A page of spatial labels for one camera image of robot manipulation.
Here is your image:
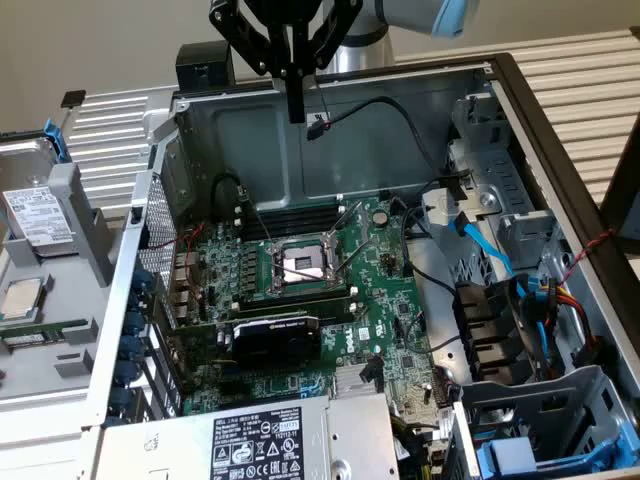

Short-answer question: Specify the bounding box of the empty blue disk carrier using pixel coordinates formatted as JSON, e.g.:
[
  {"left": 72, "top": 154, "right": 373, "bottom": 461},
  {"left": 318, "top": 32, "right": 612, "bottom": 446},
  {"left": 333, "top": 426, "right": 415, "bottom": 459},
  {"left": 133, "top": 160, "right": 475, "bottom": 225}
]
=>
[{"left": 477, "top": 409, "right": 631, "bottom": 474}]

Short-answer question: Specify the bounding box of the green RAM stick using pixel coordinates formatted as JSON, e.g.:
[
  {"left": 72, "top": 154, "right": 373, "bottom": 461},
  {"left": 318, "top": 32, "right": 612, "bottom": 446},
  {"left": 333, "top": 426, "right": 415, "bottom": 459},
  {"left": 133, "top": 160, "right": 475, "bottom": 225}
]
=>
[
  {"left": 0, "top": 319, "right": 70, "bottom": 347},
  {"left": 237, "top": 292, "right": 352, "bottom": 310}
]

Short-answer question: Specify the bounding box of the thin black wire with plug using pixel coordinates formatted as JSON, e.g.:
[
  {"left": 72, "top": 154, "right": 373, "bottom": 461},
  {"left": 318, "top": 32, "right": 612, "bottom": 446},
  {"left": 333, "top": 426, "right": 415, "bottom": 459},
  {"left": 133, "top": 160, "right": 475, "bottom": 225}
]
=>
[{"left": 305, "top": 74, "right": 334, "bottom": 144}]

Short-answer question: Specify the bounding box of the red black twisted wire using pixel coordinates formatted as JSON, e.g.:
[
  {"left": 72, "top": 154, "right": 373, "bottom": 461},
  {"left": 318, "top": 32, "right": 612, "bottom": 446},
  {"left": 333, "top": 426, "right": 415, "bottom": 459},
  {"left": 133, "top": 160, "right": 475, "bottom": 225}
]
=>
[{"left": 558, "top": 227, "right": 617, "bottom": 290}]

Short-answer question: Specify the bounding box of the green motherboard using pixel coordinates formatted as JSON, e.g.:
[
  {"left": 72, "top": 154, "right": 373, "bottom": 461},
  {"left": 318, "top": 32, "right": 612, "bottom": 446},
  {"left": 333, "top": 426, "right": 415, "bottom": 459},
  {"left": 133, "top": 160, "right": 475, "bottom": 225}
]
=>
[{"left": 168, "top": 195, "right": 464, "bottom": 439}]

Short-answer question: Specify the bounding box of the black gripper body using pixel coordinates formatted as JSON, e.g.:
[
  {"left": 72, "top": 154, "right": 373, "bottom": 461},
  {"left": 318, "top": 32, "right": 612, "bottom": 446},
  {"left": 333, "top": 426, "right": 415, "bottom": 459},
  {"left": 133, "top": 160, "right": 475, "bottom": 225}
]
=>
[{"left": 209, "top": 0, "right": 352, "bottom": 34}]

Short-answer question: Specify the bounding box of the black fan shroud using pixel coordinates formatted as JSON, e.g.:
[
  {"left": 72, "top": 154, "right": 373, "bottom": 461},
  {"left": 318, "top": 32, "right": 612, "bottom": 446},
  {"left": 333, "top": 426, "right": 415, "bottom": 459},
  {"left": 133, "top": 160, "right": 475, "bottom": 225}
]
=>
[{"left": 451, "top": 279, "right": 534, "bottom": 386}]

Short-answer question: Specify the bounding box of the silver socket cover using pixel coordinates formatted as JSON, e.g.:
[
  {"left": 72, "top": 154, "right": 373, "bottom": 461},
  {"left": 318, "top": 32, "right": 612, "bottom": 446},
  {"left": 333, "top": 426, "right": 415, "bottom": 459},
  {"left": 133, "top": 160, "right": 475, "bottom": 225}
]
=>
[{"left": 324, "top": 200, "right": 372, "bottom": 251}]

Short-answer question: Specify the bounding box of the open PC case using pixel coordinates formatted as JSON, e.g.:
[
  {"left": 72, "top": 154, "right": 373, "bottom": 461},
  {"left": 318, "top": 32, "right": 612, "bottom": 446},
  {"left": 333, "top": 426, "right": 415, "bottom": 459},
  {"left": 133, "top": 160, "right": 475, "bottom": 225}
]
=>
[{"left": 82, "top": 52, "right": 640, "bottom": 480}]

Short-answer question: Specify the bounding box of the black graphics card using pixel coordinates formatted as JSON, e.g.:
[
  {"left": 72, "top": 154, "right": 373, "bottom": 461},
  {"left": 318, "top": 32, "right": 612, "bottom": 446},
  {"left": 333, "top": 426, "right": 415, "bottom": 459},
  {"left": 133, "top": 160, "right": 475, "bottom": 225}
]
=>
[{"left": 171, "top": 310, "right": 322, "bottom": 372}]

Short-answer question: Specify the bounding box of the white barcode tag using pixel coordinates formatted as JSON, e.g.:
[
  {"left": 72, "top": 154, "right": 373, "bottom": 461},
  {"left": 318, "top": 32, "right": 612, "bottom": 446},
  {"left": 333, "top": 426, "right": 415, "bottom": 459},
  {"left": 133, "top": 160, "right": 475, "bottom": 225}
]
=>
[{"left": 435, "top": 405, "right": 458, "bottom": 445}]

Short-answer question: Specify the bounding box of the CPU socket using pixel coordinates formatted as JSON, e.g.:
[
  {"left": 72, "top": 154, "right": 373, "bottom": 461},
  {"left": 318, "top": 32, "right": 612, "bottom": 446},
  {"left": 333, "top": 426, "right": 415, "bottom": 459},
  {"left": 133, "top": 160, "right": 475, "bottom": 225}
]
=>
[{"left": 266, "top": 233, "right": 351, "bottom": 297}]

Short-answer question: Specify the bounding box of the long black cable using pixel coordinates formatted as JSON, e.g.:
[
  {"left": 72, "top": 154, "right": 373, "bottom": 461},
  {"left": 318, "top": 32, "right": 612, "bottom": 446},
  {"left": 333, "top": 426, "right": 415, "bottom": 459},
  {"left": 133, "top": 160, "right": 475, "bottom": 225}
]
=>
[{"left": 327, "top": 95, "right": 474, "bottom": 182}]

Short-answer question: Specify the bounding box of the black box bracket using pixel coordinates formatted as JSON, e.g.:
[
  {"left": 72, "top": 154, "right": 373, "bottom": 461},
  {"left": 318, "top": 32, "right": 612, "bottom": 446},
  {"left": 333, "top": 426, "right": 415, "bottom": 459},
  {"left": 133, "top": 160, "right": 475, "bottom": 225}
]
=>
[{"left": 174, "top": 40, "right": 237, "bottom": 95}]

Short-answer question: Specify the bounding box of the grey parts rack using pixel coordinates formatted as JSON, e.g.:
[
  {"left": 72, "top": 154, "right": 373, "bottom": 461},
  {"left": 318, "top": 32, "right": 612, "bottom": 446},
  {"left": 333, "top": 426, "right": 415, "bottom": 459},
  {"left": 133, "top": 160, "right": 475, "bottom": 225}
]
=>
[{"left": 0, "top": 159, "right": 120, "bottom": 401}]

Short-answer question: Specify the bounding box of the thin locking lever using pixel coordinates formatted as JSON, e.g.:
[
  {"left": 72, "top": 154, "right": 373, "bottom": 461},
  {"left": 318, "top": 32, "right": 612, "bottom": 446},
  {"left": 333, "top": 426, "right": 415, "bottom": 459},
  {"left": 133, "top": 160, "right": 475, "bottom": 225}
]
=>
[
  {"left": 237, "top": 185, "right": 275, "bottom": 245},
  {"left": 335, "top": 232, "right": 374, "bottom": 280}
]

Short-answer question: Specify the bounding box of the silver CPU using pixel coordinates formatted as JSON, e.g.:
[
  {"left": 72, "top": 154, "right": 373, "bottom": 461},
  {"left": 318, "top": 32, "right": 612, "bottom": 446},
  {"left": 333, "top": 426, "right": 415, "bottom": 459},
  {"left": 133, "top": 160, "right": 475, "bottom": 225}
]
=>
[{"left": 0, "top": 276, "right": 45, "bottom": 322}]

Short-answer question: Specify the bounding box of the hard disk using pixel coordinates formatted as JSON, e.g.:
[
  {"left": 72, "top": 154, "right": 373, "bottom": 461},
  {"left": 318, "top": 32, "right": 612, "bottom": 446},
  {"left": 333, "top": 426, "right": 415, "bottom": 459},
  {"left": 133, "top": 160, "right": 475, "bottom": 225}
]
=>
[{"left": 0, "top": 117, "right": 76, "bottom": 259}]

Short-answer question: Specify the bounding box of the black cable with flat plug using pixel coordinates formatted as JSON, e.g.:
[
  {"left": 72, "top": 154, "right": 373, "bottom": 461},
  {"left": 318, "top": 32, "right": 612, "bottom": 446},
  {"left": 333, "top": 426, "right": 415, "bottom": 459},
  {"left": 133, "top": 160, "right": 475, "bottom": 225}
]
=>
[{"left": 359, "top": 354, "right": 386, "bottom": 397}]

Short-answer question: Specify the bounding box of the thin red wire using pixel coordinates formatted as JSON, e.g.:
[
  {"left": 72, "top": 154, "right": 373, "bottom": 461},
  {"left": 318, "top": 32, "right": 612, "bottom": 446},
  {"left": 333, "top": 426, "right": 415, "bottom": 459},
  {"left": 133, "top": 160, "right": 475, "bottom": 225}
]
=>
[{"left": 148, "top": 222, "right": 207, "bottom": 304}]

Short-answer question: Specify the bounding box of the silver power supply unit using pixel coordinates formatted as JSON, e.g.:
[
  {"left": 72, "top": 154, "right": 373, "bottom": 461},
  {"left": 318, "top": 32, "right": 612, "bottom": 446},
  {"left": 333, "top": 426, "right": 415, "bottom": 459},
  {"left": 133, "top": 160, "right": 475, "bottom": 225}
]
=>
[{"left": 97, "top": 393, "right": 402, "bottom": 480}]

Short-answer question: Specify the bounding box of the yellow black wire bundle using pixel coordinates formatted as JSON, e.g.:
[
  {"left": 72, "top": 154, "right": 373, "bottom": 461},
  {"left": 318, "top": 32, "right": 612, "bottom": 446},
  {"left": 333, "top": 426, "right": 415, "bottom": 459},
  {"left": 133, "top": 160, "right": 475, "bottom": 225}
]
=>
[{"left": 389, "top": 412, "right": 441, "bottom": 480}]

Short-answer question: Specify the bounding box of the black plastic latch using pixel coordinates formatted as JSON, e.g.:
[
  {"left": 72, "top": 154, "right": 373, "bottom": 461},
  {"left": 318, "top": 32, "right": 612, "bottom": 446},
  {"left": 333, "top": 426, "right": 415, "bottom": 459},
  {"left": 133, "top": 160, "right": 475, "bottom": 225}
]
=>
[{"left": 436, "top": 168, "right": 475, "bottom": 202}]

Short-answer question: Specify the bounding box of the silver heat sink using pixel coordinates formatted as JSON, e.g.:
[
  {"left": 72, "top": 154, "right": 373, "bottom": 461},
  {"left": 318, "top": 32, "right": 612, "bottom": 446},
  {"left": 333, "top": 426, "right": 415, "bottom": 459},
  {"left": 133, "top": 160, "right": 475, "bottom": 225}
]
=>
[{"left": 332, "top": 360, "right": 385, "bottom": 400}]

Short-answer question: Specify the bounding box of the coloured disk power wire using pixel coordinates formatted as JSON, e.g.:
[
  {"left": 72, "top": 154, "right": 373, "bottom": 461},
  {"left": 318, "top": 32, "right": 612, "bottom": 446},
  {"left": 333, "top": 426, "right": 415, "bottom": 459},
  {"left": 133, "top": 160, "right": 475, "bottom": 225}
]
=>
[{"left": 545, "top": 276, "right": 601, "bottom": 354}]

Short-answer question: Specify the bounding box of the black looped cable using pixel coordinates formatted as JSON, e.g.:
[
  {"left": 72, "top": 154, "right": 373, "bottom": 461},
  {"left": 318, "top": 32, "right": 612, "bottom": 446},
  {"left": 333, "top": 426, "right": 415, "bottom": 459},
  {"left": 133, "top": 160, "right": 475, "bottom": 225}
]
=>
[{"left": 210, "top": 171, "right": 252, "bottom": 224}]

